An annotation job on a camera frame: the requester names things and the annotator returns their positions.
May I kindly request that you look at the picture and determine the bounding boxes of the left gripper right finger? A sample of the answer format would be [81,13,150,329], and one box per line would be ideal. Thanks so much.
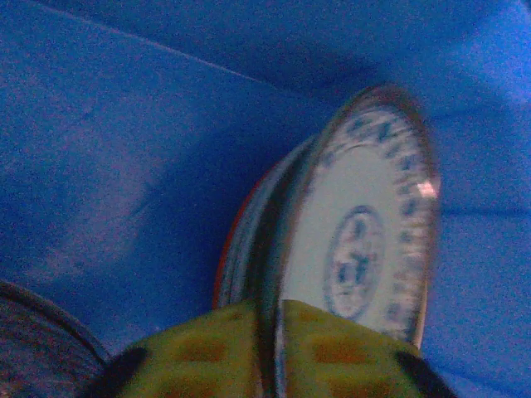
[278,298,457,398]

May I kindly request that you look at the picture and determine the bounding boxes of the blue plastic bin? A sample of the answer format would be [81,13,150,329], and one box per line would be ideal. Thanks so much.
[0,0,531,398]

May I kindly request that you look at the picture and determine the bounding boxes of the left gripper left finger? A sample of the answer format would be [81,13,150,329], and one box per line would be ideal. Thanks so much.
[89,300,266,398]

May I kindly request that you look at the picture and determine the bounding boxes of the dark smoky translucent plate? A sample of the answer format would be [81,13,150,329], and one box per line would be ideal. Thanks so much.
[0,280,113,398]

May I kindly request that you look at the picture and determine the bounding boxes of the blue and white patterned plate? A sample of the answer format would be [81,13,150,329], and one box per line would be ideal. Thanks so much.
[255,85,441,398]

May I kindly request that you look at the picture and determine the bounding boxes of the cream floral plate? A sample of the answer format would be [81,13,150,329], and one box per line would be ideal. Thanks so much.
[217,138,316,310]

